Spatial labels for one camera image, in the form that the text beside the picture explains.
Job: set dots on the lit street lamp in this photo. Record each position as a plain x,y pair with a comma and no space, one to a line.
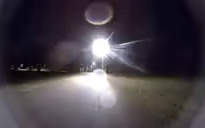
100,47

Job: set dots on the row of distant buildings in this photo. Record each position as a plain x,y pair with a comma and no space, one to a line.
30,68

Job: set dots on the grey asphalt road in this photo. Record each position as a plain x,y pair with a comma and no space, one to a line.
96,103

